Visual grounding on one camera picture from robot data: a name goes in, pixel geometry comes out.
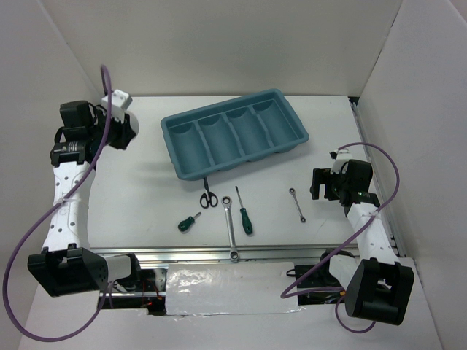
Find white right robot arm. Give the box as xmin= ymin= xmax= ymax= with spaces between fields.
xmin=310 ymin=159 xmax=414 ymax=325

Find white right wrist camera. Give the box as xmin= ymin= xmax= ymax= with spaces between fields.
xmin=330 ymin=148 xmax=352 ymax=175

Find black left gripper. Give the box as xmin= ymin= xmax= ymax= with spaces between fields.
xmin=88 ymin=107 xmax=136 ymax=151

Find aluminium front rail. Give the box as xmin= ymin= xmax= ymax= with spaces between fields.
xmin=89 ymin=246 xmax=401 ymax=264

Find aluminium right side rail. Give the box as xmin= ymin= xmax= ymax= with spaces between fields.
xmin=348 ymin=96 xmax=407 ymax=257

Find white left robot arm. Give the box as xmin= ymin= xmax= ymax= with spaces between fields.
xmin=28 ymin=96 xmax=144 ymax=297

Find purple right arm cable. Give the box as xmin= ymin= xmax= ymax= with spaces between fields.
xmin=279 ymin=142 xmax=401 ymax=334

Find aluminium rail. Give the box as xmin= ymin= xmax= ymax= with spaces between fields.
xmin=348 ymin=96 xmax=407 ymax=257
xmin=89 ymin=246 xmax=401 ymax=264

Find stubby green handled screwdriver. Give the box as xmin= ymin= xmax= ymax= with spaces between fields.
xmin=177 ymin=212 xmax=201 ymax=233

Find large silver ratchet wrench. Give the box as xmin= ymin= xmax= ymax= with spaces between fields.
xmin=222 ymin=196 xmax=239 ymax=263

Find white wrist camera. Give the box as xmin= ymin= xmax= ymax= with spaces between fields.
xmin=330 ymin=148 xmax=352 ymax=175
xmin=101 ymin=89 xmax=133 ymax=123

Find long green handled screwdriver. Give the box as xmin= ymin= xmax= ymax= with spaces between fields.
xmin=235 ymin=186 xmax=253 ymax=236

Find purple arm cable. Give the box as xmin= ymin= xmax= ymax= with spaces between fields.
xmin=279 ymin=142 xmax=401 ymax=334
xmin=6 ymin=64 xmax=116 ymax=343

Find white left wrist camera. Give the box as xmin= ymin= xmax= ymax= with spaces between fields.
xmin=101 ymin=89 xmax=133 ymax=123

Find blue four-compartment tray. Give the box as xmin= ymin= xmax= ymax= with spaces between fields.
xmin=161 ymin=89 xmax=309 ymax=181

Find white foil-edged cover sheet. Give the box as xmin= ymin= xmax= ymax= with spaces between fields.
xmin=165 ymin=262 xmax=299 ymax=316

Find small silver ratchet wrench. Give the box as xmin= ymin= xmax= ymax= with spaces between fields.
xmin=289 ymin=187 xmax=306 ymax=223

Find black handled scissors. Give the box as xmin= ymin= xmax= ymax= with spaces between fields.
xmin=199 ymin=177 xmax=218 ymax=209

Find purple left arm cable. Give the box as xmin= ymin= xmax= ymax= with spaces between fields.
xmin=6 ymin=64 xmax=116 ymax=343

